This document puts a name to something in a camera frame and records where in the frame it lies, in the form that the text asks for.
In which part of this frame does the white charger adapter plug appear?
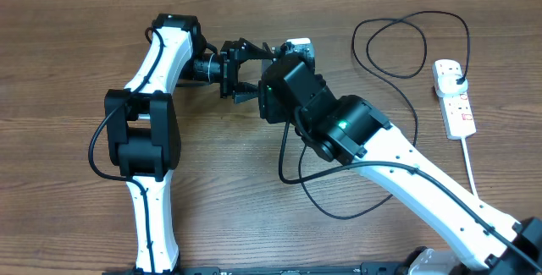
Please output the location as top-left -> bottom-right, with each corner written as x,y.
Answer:
434,74 -> 468,98

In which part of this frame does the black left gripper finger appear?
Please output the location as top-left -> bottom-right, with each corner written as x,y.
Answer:
237,40 -> 276,62
233,82 -> 259,104

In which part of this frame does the white power strip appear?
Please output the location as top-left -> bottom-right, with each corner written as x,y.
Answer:
432,59 -> 476,140

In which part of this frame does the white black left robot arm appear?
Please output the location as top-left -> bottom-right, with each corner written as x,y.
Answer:
103,14 -> 273,274

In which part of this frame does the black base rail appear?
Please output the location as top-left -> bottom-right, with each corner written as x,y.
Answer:
101,260 -> 410,275

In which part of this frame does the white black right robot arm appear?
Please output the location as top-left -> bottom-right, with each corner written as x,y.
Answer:
260,52 -> 541,274

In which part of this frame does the black charger cable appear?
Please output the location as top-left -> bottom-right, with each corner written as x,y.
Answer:
297,10 -> 471,221

